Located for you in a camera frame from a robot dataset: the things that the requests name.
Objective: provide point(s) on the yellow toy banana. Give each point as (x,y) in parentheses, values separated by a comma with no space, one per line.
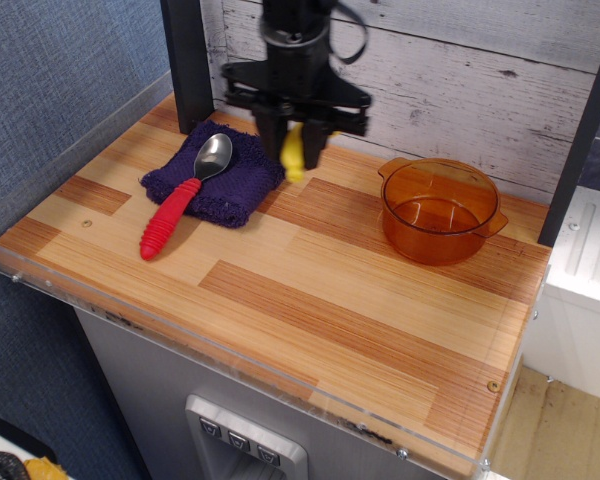
(291,157)

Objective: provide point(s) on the grey cabinet with button panel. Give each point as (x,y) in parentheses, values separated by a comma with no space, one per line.
(190,420)

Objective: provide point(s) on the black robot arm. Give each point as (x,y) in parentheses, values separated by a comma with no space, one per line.
(301,22)

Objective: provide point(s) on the dark left vertical post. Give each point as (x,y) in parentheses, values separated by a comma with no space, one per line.
(188,60)

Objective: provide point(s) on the dark vertical post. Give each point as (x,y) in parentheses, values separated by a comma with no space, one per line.
(573,167)
(188,60)

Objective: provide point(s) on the orange transparent plastic bowl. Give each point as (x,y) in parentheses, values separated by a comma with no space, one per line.
(438,211)

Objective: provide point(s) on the purple folded cloth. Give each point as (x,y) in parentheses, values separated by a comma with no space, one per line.
(229,198)

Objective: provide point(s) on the dark right vertical post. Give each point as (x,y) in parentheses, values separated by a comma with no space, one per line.
(573,167)

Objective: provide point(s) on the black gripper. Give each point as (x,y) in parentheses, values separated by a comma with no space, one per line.
(297,83)

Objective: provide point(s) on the red handled metal spoon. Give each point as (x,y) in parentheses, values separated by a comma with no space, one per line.
(212,159)

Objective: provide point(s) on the white ribbed appliance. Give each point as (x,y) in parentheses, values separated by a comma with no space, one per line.
(575,259)

